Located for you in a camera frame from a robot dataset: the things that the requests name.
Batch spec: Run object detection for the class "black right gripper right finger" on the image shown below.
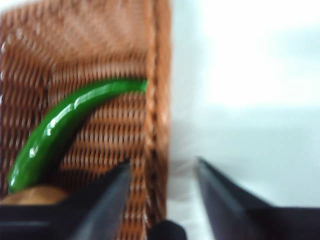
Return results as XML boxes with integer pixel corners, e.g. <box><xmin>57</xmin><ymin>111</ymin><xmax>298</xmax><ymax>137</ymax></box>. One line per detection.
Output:
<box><xmin>196</xmin><ymin>156</ymin><xmax>320</xmax><ymax>240</ymax></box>

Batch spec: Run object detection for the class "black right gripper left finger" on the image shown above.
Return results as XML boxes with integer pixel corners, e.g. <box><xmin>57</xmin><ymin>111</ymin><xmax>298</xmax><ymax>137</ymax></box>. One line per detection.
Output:
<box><xmin>0</xmin><ymin>161</ymin><xmax>133</xmax><ymax>240</ymax></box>

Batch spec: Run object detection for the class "brown potato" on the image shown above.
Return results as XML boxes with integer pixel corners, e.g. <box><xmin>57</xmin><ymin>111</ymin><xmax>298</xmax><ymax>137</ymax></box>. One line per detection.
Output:
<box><xmin>0</xmin><ymin>186</ymin><xmax>70</xmax><ymax>206</ymax></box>

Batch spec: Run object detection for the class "brown woven wicker basket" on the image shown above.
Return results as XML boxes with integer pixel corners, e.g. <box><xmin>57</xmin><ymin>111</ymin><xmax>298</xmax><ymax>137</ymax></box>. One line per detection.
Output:
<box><xmin>0</xmin><ymin>0</ymin><xmax>173</xmax><ymax>240</ymax></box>

